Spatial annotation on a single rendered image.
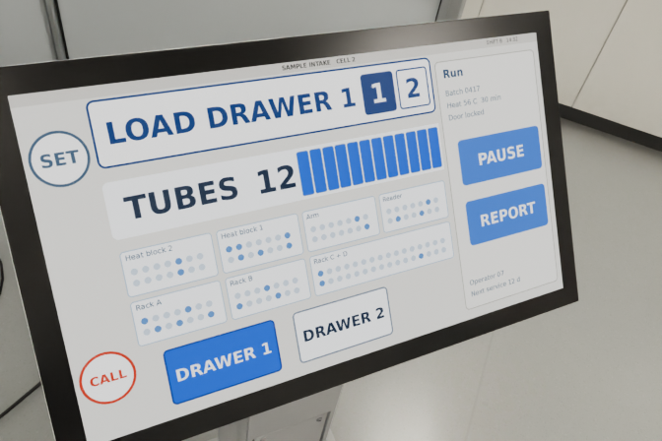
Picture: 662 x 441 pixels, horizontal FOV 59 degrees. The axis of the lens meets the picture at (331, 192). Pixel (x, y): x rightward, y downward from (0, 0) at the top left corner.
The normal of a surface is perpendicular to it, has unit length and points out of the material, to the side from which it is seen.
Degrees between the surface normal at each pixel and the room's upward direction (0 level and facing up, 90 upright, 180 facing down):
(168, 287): 50
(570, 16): 90
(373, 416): 0
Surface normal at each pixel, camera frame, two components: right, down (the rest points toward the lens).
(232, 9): -0.39, 0.61
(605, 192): 0.13, -0.71
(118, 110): 0.39, 0.07
